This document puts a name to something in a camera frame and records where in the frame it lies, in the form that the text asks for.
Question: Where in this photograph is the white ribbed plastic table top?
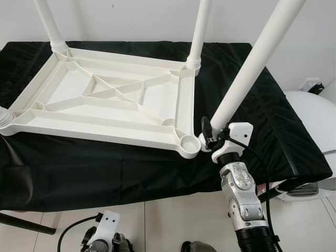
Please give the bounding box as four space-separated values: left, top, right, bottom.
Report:
0 46 203 160

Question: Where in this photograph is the black metal bench leg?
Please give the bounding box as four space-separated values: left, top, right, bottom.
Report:
260 186 287 203
0 212 57 235

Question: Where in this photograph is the black quilted bench cover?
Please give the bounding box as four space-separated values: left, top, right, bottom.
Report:
0 41 334 213

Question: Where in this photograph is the silver robot right leg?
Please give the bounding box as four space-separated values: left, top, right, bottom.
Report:
181 240 217 252

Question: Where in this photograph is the silver robot leg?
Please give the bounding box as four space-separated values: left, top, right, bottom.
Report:
110 234 134 252
181 240 217 252

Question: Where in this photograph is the silver robot left leg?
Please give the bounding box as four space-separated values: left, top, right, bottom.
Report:
110 234 134 252

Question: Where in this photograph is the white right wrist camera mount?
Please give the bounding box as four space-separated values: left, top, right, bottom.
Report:
212 122 254 163

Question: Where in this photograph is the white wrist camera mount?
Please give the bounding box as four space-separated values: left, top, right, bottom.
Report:
92 210 120 245
212 122 254 163

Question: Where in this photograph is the wall socket with black plug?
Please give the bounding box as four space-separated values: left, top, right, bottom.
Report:
304 79 326 95

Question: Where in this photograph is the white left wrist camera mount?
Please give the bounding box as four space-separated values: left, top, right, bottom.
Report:
92 210 120 245

